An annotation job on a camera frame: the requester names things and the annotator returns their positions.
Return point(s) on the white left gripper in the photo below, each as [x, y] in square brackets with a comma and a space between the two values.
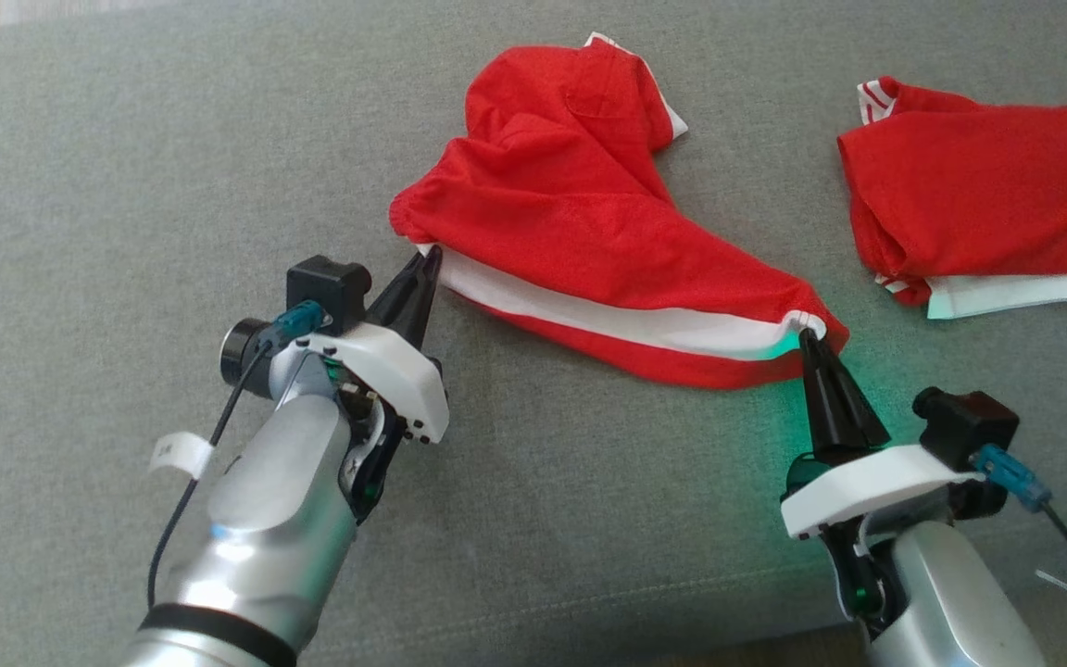
[385, 371]

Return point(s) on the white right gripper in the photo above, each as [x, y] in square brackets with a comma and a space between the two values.
[867, 482]

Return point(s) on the red shorts with white stripe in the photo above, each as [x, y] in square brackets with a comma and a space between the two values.
[571, 204]

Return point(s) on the red shirt with white collar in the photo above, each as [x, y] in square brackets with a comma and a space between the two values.
[987, 185]

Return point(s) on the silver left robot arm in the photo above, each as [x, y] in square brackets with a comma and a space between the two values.
[274, 519]

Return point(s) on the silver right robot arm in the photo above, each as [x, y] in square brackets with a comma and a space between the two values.
[950, 602]

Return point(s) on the grey sofa chaise cushion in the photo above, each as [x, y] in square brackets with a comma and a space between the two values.
[126, 185]

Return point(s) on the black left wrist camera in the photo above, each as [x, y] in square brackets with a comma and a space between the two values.
[325, 292]

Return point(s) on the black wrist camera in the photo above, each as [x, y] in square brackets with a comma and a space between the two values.
[969, 426]
[325, 292]

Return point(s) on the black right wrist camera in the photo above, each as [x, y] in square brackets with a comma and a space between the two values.
[969, 426]

